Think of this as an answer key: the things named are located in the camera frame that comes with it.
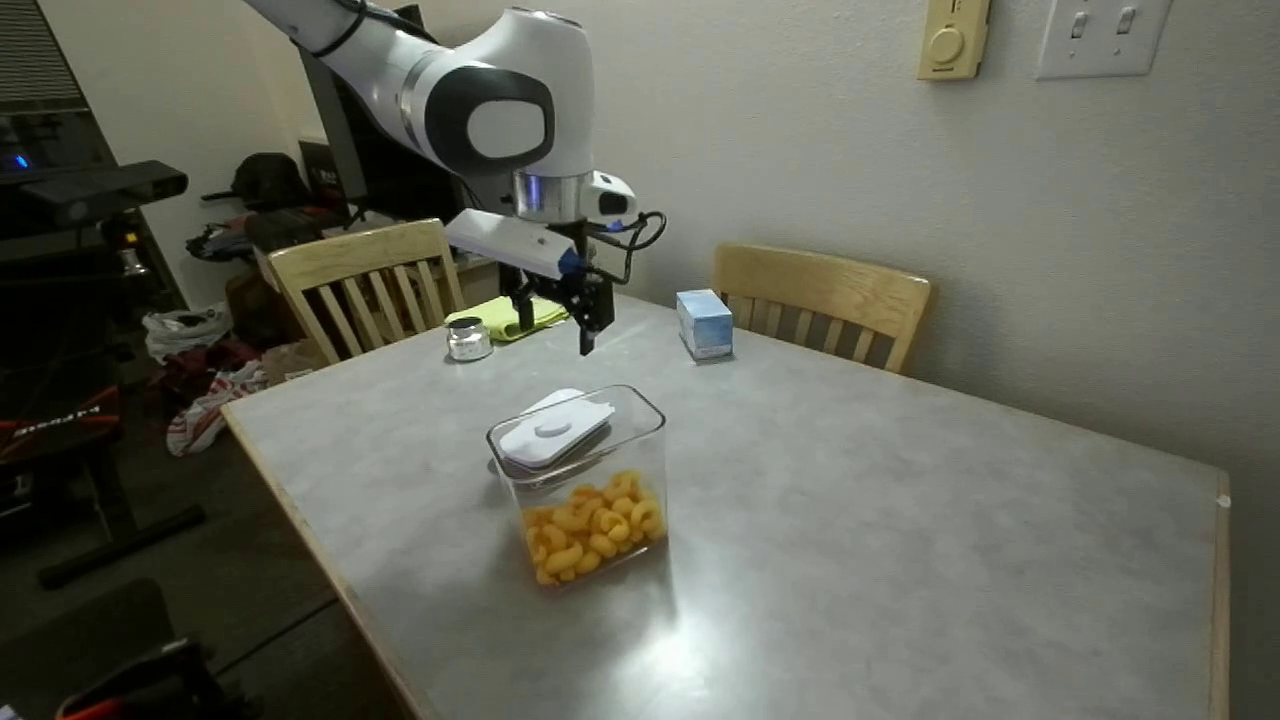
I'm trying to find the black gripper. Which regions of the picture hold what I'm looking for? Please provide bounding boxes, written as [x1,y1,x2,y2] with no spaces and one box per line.
[498,218,616,357]

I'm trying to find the white container lid with button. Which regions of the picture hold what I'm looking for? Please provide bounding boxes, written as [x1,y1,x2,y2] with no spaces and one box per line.
[496,388,616,467]

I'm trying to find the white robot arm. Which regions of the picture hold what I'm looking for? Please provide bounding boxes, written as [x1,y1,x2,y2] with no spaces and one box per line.
[247,0,639,352]

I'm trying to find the clear plastic storage container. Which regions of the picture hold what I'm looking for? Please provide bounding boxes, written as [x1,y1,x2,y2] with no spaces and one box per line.
[484,382,669,589]

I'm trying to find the green cloth napkin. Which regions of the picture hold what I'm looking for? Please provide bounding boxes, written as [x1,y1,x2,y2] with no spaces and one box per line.
[447,297,565,342]

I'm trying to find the shiny metal round tin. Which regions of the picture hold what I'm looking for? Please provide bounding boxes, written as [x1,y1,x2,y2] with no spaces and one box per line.
[447,316,493,365]

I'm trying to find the light blue tea box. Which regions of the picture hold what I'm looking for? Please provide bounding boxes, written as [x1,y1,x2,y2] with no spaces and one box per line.
[674,287,733,360]

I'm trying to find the wooden chair at table end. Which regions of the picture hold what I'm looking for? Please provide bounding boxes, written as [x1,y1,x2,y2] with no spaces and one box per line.
[266,218,465,365]

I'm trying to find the yellow cereal puffs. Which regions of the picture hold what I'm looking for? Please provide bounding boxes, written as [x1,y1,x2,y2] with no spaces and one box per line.
[518,473,669,589]

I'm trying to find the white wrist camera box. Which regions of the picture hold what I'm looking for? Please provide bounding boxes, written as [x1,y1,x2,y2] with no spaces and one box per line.
[442,208,581,278]

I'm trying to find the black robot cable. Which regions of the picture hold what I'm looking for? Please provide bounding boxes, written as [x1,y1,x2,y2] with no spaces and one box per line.
[583,208,671,287]

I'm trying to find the wooden chair by wall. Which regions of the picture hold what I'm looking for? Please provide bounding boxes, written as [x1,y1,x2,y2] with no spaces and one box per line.
[711,243,932,370]

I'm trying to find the beige wall thermostat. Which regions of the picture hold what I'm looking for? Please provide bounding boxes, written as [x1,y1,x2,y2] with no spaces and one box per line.
[915,0,990,83]

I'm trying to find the white light switch plate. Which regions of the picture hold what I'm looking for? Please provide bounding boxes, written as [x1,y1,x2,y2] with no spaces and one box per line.
[1036,0,1172,78]

